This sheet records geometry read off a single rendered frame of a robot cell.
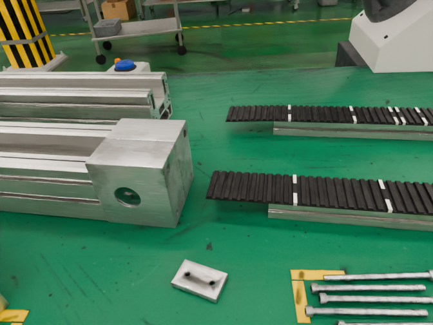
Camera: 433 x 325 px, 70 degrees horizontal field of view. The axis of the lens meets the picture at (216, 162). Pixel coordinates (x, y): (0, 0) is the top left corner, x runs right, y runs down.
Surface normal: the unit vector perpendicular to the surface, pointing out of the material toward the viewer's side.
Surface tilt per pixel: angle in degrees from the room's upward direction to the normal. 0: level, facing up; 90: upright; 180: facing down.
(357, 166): 0
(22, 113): 90
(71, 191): 90
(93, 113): 90
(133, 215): 90
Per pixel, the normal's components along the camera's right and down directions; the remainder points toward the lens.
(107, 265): -0.07, -0.79
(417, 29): -0.11, 0.61
